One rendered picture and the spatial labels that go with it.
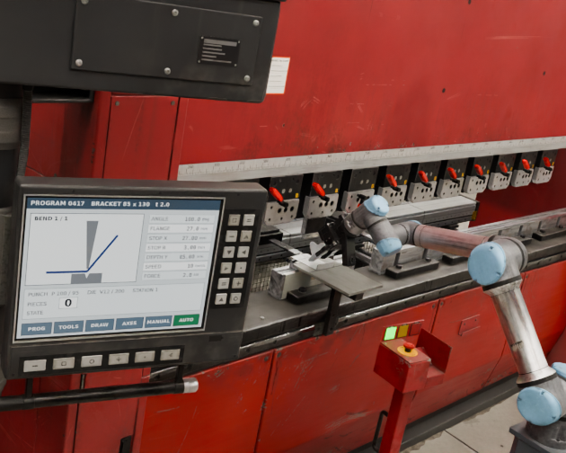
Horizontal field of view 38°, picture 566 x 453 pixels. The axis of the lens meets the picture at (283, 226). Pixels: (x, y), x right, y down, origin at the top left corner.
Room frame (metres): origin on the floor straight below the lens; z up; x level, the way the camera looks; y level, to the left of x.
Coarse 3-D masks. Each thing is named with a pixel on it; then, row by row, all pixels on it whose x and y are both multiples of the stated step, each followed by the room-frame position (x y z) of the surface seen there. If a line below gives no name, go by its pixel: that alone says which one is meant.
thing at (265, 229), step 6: (264, 228) 2.89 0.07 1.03; (270, 228) 2.90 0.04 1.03; (276, 228) 2.91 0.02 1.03; (264, 234) 2.86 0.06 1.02; (270, 234) 2.87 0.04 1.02; (276, 234) 2.89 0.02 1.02; (282, 234) 2.91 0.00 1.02; (264, 240) 2.85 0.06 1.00; (270, 240) 2.86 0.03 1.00; (276, 240) 2.87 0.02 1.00; (282, 246) 2.81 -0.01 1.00; (288, 246) 2.82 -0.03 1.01; (288, 252) 2.79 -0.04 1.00; (294, 252) 2.78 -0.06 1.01; (300, 252) 2.79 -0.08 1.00
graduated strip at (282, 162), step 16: (464, 144) 3.32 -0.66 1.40; (480, 144) 3.41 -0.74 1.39; (496, 144) 3.51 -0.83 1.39; (512, 144) 3.61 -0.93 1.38; (528, 144) 3.72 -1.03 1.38; (256, 160) 2.44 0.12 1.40; (272, 160) 2.50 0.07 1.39; (288, 160) 2.55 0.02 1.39; (304, 160) 2.61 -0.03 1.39; (320, 160) 2.66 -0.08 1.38; (336, 160) 2.73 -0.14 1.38; (352, 160) 2.79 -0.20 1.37
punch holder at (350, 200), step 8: (360, 168) 2.83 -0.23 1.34; (368, 168) 2.87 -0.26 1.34; (376, 168) 2.90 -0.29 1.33; (344, 176) 2.82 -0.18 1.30; (352, 176) 2.80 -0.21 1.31; (360, 176) 2.84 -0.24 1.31; (368, 176) 2.87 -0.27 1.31; (344, 184) 2.81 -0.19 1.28; (352, 184) 2.81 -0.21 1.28; (360, 184) 2.85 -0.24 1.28; (368, 184) 2.88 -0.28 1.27; (344, 192) 2.81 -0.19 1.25; (352, 192) 2.81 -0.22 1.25; (360, 192) 2.85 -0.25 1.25; (368, 192) 2.88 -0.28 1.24; (344, 200) 2.80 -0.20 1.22; (352, 200) 2.82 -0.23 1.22; (336, 208) 2.83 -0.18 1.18; (344, 208) 2.80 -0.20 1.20; (352, 208) 2.83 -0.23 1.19
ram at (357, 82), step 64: (320, 0) 2.56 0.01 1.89; (384, 0) 2.79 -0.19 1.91; (448, 0) 3.06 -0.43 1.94; (512, 0) 3.38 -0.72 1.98; (320, 64) 2.60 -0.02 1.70; (384, 64) 2.84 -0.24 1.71; (448, 64) 3.13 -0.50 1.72; (512, 64) 3.48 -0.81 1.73; (192, 128) 2.24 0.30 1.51; (256, 128) 2.43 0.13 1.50; (320, 128) 2.64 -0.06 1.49; (384, 128) 2.90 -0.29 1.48; (448, 128) 3.21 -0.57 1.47; (512, 128) 3.58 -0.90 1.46
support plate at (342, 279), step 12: (300, 264) 2.68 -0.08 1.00; (336, 264) 2.74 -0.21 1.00; (312, 276) 2.61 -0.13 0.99; (324, 276) 2.61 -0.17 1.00; (336, 276) 2.63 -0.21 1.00; (348, 276) 2.65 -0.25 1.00; (360, 276) 2.67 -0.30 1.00; (336, 288) 2.53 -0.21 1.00; (348, 288) 2.55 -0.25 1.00; (360, 288) 2.57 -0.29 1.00; (372, 288) 2.59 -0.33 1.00
